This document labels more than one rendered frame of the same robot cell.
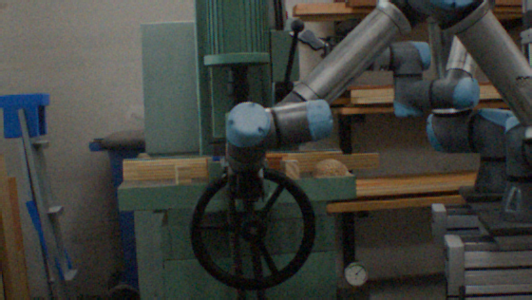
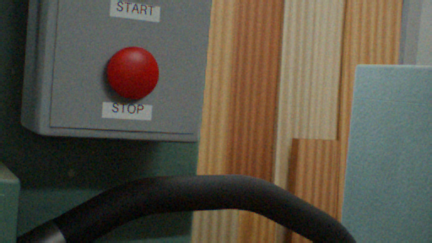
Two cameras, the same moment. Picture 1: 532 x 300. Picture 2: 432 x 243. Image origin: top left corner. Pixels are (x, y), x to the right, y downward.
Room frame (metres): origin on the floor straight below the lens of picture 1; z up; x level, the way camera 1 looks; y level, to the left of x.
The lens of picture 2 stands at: (2.33, -0.47, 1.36)
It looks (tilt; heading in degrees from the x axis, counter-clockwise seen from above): 3 degrees down; 68
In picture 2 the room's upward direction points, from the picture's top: 5 degrees clockwise
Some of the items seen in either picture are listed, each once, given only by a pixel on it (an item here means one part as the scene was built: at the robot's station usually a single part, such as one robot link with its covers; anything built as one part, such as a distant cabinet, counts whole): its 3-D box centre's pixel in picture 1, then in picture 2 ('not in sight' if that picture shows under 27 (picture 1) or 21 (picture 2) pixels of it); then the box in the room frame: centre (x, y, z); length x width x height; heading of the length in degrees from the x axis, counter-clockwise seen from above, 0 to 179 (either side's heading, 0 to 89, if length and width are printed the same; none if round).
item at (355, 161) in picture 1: (258, 166); not in sight; (2.09, 0.00, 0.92); 0.65 x 0.02 x 0.04; 95
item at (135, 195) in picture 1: (237, 191); not in sight; (1.98, 0.06, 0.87); 0.61 x 0.30 x 0.06; 95
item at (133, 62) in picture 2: not in sight; (133, 72); (2.42, -0.10, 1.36); 0.03 x 0.01 x 0.03; 5
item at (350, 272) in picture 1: (354, 276); not in sight; (1.90, -0.22, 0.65); 0.06 x 0.04 x 0.08; 95
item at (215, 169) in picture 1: (237, 177); not in sight; (1.89, 0.06, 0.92); 0.15 x 0.13 x 0.09; 95
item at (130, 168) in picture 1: (233, 165); not in sight; (2.10, 0.07, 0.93); 0.60 x 0.02 x 0.05; 95
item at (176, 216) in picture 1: (244, 207); not in sight; (2.03, 0.05, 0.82); 0.40 x 0.21 x 0.04; 95
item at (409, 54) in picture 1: (407, 57); not in sight; (1.95, -0.38, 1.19); 0.11 x 0.08 x 0.09; 94
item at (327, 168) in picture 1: (330, 166); not in sight; (2.02, -0.18, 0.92); 0.14 x 0.09 x 0.04; 5
